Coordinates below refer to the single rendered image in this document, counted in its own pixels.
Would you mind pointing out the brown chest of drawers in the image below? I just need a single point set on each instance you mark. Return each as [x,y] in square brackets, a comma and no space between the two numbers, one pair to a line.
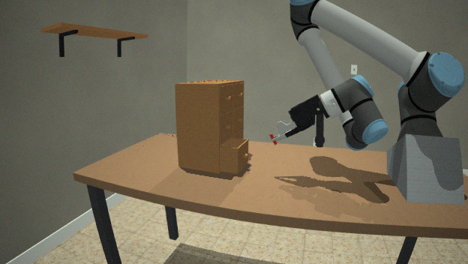
[197,111]

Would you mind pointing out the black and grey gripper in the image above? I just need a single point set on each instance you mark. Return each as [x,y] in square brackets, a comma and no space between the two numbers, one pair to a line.
[302,116]

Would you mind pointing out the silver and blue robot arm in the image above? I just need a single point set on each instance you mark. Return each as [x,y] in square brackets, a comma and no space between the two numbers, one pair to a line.
[437,78]

